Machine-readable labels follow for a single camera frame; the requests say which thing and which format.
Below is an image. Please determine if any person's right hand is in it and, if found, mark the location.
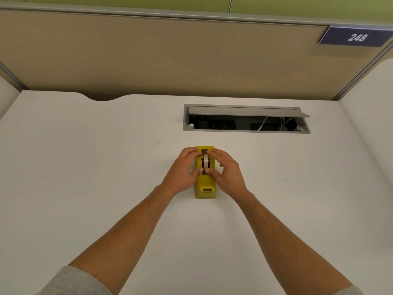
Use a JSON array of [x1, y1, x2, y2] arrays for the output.
[[204, 148, 248, 200]]

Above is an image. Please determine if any person's left hand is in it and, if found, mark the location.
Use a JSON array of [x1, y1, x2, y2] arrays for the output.
[[161, 147, 204, 194]]

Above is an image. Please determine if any person's right forearm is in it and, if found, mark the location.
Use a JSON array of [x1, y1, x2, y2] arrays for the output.
[[235, 191, 364, 295]]

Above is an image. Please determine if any person's left forearm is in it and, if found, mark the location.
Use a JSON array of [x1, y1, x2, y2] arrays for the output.
[[37, 185, 177, 295]]

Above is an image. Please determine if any yellow tape dispenser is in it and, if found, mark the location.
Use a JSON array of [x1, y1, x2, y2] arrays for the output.
[[195, 146, 217, 199]]

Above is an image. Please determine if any beige desk partition panel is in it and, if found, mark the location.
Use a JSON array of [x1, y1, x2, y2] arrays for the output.
[[0, 2, 393, 102]]

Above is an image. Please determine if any dark blue number sign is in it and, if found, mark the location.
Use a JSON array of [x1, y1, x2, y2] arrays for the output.
[[318, 26, 393, 48]]

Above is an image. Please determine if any grey desk cable tray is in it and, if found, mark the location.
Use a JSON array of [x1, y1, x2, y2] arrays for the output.
[[183, 104, 311, 134]]

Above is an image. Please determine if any grey cable tray lid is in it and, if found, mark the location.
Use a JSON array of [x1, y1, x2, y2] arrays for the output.
[[188, 106, 311, 118]]

